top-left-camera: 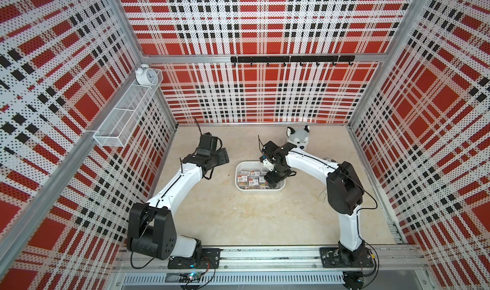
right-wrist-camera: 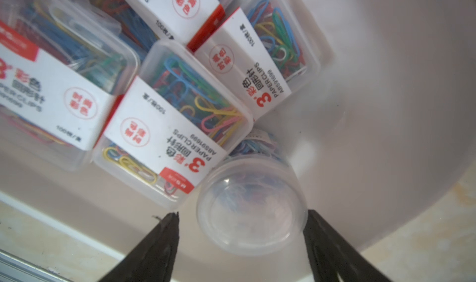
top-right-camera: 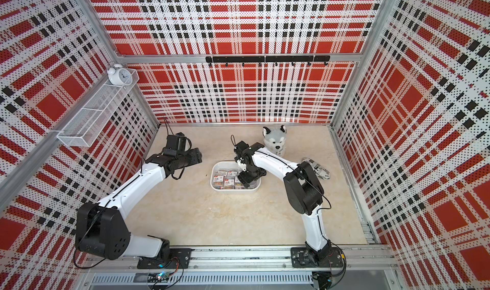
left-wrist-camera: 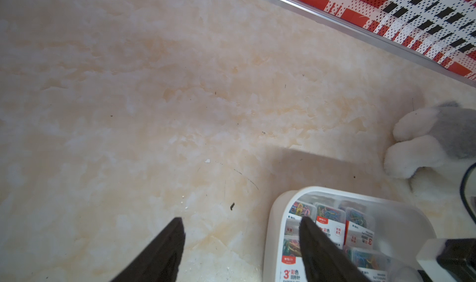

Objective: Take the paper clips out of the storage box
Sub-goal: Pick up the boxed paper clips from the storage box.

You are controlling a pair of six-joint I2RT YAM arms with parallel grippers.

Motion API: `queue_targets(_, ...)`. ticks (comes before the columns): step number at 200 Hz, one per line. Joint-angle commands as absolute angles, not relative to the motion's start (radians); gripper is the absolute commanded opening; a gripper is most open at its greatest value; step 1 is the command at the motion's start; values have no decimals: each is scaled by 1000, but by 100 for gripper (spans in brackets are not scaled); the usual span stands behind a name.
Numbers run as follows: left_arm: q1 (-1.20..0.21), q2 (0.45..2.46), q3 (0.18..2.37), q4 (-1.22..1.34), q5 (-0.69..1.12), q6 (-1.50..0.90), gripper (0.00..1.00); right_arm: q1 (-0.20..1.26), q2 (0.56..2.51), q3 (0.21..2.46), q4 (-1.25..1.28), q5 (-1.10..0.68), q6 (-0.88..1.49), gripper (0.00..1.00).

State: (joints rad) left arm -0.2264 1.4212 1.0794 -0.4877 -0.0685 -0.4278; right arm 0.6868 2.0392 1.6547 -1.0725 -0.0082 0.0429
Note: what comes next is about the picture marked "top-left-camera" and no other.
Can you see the paper clip box front left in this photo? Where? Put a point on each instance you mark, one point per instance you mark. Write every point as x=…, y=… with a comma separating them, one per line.
x=242, y=180

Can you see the black hook rail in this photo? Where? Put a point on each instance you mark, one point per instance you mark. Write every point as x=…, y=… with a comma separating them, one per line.
x=334, y=59

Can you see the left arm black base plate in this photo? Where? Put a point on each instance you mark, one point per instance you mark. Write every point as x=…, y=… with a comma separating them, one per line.
x=201, y=259

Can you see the grey white husky plush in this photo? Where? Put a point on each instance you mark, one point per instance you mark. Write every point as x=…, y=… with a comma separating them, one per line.
x=299, y=137

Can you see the green circuit board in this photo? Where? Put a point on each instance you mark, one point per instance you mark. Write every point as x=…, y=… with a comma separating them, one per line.
x=190, y=277

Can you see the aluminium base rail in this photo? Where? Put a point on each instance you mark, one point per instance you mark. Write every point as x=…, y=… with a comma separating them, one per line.
x=285, y=258

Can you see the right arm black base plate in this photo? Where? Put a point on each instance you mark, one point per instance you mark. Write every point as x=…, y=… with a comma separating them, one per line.
x=329, y=257

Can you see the white plastic storage box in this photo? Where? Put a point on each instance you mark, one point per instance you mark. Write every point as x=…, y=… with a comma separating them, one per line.
x=256, y=165

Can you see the white handled scissors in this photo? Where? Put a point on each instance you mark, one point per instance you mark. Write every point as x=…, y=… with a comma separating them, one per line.
x=323, y=196

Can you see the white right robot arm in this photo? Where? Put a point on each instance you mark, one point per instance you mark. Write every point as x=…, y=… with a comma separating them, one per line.
x=344, y=191

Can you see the white alarm clock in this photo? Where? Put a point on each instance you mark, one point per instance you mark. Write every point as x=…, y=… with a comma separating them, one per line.
x=146, y=76

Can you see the white wire mesh shelf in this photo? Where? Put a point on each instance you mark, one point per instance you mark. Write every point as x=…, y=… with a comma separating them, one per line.
x=117, y=129

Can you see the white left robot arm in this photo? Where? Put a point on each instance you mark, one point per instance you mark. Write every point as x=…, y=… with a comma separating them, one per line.
x=151, y=228

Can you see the paper clip box front middle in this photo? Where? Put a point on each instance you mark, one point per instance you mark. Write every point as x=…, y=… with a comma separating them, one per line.
x=253, y=182

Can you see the paper clip box front right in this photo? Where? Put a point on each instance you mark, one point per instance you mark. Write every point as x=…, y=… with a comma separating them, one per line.
x=263, y=184

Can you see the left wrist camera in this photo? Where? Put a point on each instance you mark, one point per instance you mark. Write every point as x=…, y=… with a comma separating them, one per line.
x=207, y=144

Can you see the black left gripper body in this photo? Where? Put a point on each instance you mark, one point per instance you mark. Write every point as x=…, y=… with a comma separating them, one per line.
x=219, y=158

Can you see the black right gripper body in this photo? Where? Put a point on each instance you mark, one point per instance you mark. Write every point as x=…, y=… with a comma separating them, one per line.
x=277, y=173

